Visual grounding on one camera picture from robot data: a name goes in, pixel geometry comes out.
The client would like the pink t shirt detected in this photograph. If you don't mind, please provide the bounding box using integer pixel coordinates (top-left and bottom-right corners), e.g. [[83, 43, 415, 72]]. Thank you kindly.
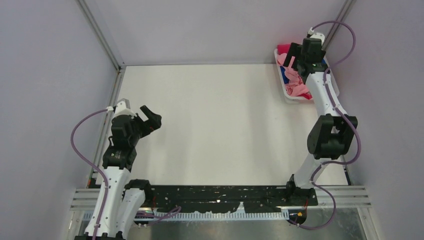
[[277, 53, 310, 96]]

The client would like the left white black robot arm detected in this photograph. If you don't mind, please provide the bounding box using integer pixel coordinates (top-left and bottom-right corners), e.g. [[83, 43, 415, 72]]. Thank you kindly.
[[70, 103, 162, 240]]

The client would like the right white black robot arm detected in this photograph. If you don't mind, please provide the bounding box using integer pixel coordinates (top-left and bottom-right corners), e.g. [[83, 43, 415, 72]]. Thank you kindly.
[[283, 36, 358, 205]]

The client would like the magenta t shirt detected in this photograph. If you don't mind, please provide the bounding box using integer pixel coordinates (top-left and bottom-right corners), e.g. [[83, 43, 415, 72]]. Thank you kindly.
[[276, 43, 291, 55]]

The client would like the blue t shirt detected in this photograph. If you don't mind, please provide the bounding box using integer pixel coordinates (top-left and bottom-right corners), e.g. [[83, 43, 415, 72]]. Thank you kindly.
[[279, 66, 290, 86]]

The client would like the white plastic laundry basket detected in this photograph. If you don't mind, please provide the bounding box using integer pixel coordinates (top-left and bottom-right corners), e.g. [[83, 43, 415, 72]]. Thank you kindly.
[[273, 46, 340, 102]]

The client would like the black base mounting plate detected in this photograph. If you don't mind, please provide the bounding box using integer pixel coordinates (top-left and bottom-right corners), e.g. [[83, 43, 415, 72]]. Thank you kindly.
[[142, 185, 318, 214]]

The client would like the aluminium frame rail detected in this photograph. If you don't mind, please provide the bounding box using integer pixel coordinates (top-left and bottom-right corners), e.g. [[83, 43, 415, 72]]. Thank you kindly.
[[70, 186, 372, 211]]

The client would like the white slotted cable duct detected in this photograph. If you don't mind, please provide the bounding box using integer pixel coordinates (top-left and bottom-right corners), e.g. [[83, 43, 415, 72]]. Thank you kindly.
[[82, 211, 291, 222]]

